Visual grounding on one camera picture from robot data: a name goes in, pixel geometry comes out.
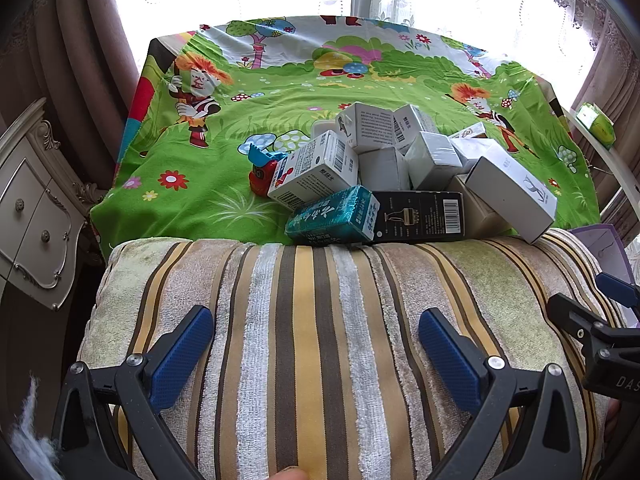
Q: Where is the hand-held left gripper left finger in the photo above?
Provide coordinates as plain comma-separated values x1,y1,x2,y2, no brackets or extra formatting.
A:
50,305,216,480

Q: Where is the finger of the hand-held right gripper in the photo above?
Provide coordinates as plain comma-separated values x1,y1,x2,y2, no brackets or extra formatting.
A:
596,271,640,329
547,292,622,349

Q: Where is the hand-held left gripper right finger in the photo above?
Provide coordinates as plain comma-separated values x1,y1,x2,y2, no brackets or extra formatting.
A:
417,309,584,480

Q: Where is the purple box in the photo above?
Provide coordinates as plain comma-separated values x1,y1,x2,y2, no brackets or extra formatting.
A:
567,222,637,287

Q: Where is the person's left hand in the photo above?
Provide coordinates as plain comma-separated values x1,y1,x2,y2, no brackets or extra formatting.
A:
268,465,309,480

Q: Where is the white windowsill board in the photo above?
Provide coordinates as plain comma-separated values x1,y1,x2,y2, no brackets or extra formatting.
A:
537,74,640,211

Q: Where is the striped towel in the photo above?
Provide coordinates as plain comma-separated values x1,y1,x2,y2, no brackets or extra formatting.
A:
75,232,632,480

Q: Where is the black box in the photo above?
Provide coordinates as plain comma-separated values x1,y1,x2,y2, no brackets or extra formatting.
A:
372,191,467,246

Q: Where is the green tissue packet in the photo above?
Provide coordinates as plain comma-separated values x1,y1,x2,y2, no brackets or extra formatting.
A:
575,102,617,149

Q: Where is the white fluffy cloth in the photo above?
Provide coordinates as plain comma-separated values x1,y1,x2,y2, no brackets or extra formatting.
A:
7,374,62,480

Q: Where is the teal box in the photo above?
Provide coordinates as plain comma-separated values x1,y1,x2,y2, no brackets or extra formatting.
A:
285,186,381,247

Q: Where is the red and blue toy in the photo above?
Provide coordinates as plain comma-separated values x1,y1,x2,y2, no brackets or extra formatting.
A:
247,142,292,199

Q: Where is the pile of white boxes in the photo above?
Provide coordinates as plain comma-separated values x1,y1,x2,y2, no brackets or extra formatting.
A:
267,101,559,244

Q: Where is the white carved nightstand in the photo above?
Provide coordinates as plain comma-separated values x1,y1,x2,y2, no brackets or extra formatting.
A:
0,97,109,311

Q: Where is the cartoon printed blanket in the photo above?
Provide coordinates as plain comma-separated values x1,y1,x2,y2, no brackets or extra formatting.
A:
90,14,601,261

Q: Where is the brown patterned curtain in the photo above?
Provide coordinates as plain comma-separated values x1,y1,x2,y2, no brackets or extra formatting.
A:
0,0,142,187

